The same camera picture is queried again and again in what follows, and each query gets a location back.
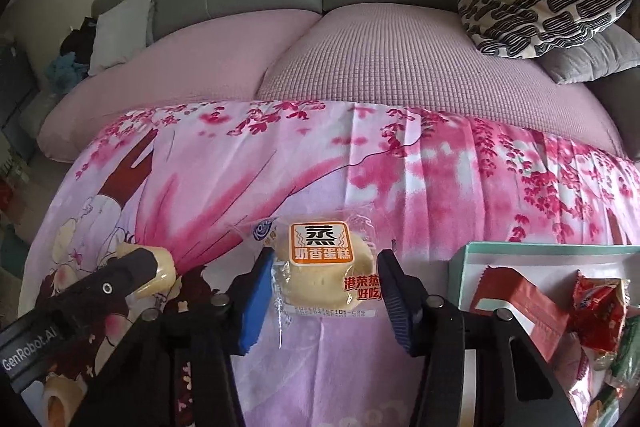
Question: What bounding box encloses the clear steamed cake packet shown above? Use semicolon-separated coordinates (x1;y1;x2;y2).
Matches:
227;207;396;323

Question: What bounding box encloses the pink floral printed blanket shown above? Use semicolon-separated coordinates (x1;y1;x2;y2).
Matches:
17;99;640;427

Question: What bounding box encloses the large red snack packet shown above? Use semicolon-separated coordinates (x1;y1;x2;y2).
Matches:
467;264;573;365

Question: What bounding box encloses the dark cloth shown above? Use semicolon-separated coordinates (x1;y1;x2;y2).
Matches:
60;17;98;58

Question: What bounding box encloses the pink waffle sofa cover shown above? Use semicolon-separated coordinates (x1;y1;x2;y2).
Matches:
37;2;626;162

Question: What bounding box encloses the grey pillow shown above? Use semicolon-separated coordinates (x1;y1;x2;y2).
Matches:
537;24;640;85

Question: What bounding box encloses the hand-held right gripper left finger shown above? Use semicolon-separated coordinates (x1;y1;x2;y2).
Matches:
72;249;276;427

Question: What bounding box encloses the shiny red snack packet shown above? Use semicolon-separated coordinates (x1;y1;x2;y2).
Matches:
572;272;628;355

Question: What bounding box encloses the black white patterned pillow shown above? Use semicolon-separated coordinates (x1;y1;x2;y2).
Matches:
457;0;636;58

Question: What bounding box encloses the teal cloth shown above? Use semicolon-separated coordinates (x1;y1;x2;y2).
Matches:
47;54;91;95

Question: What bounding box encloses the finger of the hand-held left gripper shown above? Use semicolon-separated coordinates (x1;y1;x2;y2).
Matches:
50;249;171;333

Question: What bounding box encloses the clear orange-centred cake packet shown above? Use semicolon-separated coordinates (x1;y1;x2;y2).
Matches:
42;379;96;427

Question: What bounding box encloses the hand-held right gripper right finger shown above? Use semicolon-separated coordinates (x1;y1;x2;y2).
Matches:
377;249;576;427

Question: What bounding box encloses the teal-edged white tray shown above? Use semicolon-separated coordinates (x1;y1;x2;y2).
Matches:
447;242;640;427

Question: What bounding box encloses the light grey cushion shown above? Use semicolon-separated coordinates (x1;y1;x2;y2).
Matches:
89;0;156;78

